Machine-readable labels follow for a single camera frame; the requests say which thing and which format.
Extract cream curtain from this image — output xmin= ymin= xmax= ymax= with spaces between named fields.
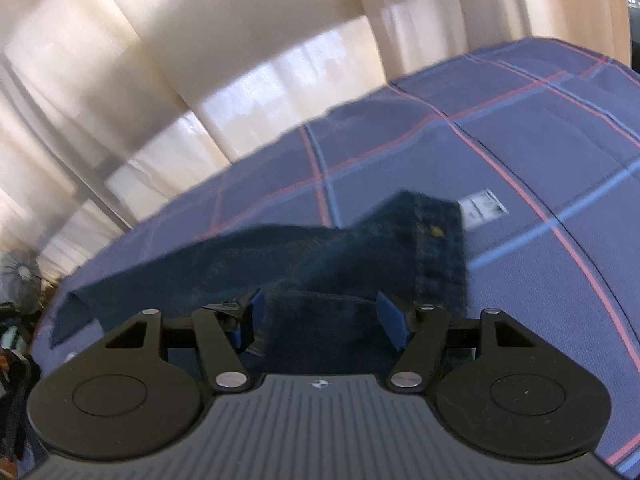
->
xmin=0 ymin=0 xmax=632 ymax=281

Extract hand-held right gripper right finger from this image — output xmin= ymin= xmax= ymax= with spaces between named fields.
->
xmin=375 ymin=291 xmax=551 ymax=392

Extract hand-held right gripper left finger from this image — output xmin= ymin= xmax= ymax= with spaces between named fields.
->
xmin=104 ymin=288 xmax=266 ymax=394

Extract dark blue denim pants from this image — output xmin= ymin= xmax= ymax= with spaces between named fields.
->
xmin=50 ymin=190 xmax=468 ymax=376

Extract blue plaid bed sheet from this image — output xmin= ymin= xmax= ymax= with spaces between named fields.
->
xmin=30 ymin=37 xmax=640 ymax=476

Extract electric fan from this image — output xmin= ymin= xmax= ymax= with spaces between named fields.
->
xmin=0 ymin=250 xmax=45 ymax=313

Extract white sheet label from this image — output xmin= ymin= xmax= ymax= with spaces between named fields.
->
xmin=459 ymin=189 xmax=508 ymax=228

